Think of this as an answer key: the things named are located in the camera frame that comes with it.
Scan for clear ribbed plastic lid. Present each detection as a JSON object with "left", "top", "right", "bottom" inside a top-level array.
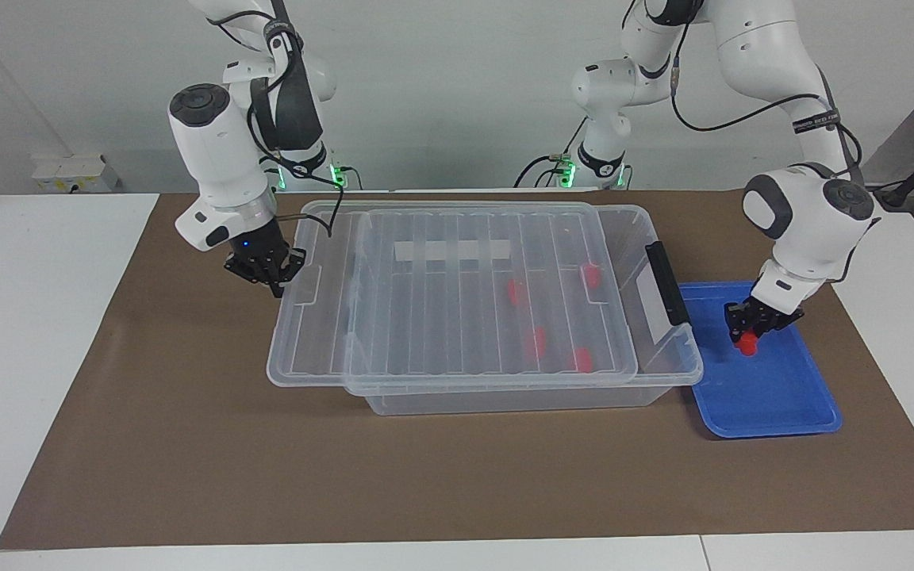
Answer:
[{"left": 267, "top": 200, "right": 639, "bottom": 396}]

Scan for blue plastic tray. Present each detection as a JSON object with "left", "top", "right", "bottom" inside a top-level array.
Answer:
[{"left": 678, "top": 281, "right": 843, "bottom": 439}]

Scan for clear plastic storage box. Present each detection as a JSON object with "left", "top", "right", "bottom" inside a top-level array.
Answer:
[{"left": 332, "top": 203, "right": 704, "bottom": 416}]

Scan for brown table mat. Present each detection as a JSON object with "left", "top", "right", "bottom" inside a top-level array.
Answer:
[{"left": 0, "top": 190, "right": 914, "bottom": 550}]

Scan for white power strip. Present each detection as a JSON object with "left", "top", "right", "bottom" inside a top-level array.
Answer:
[{"left": 33, "top": 155, "right": 121, "bottom": 193}]

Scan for black box latch handle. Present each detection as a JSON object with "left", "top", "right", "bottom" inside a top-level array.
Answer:
[{"left": 645, "top": 242, "right": 692, "bottom": 326}]

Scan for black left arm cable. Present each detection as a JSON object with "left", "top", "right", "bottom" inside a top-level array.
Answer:
[{"left": 667, "top": 48, "right": 864, "bottom": 282}]

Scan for black base cables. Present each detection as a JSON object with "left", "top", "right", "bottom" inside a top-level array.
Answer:
[{"left": 514, "top": 119, "right": 589, "bottom": 189}]

